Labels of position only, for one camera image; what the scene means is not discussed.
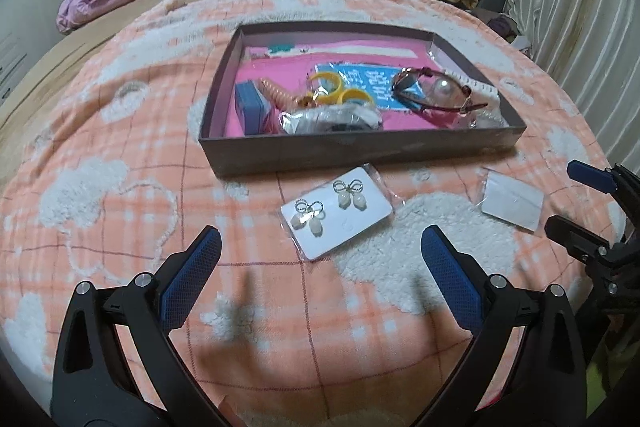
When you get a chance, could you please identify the white comb hair clip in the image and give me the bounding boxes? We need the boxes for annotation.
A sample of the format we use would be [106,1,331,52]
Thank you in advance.
[442,69,504,129]

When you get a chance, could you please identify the silver jewelry plastic bag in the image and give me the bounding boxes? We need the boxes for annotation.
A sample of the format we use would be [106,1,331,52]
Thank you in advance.
[279,103,383,135]

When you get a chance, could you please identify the blue small jewelry box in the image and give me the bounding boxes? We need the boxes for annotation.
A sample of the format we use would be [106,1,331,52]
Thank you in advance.
[234,80,278,136]

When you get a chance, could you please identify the white card in bag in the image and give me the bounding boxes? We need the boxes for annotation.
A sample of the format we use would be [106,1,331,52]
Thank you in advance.
[473,167,546,234]

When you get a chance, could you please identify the orange white plaid blanket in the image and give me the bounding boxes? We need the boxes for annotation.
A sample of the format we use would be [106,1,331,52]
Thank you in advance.
[1,0,625,426]

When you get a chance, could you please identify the white curtain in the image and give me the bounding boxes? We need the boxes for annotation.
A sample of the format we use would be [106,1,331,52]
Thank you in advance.
[506,0,639,171]

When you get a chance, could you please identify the pearl earrings on card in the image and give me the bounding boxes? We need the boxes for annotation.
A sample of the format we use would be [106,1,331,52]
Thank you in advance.
[278,164,395,261]

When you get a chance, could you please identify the pink book in box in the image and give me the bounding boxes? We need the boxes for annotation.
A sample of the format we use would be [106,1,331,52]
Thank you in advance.
[224,38,432,138]

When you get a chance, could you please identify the grey shallow cardboard box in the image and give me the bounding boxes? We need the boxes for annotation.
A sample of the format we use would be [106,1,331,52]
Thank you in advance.
[198,20,526,177]

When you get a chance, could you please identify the red frame sunglasses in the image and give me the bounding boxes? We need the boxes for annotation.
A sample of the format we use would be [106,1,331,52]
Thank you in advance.
[390,67,489,114]

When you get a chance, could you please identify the yellow hair ties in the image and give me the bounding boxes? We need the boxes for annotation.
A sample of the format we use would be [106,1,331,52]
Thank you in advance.
[299,69,378,111]

